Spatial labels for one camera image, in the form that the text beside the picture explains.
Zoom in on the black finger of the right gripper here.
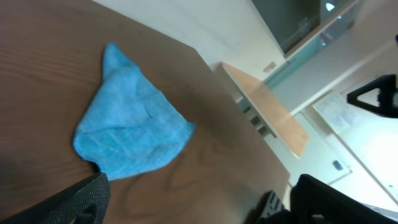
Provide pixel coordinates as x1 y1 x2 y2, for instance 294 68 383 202
346 74 397 118

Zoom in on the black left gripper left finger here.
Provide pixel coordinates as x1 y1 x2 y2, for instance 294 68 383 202
1 172 111 224

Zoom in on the white wall board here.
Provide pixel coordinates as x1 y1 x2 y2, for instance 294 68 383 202
312 91 365 135

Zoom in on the blue cloth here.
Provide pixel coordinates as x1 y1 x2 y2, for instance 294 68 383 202
72 42 195 180

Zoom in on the light wooden side table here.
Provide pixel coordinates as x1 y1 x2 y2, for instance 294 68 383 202
215 62 308 158

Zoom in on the dark glass window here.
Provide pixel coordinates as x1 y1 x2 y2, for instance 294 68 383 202
252 0 349 54

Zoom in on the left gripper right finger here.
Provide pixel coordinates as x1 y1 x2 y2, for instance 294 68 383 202
256 174 397 224

